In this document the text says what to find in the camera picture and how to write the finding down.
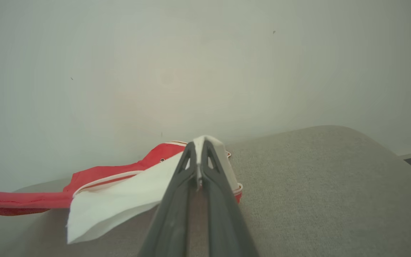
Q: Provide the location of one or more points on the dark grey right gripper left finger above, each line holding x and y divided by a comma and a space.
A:
171, 221

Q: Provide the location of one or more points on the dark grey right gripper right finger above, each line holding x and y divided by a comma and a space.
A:
225, 221

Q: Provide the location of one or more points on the red jersey with white stripes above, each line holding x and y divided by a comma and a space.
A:
120, 200

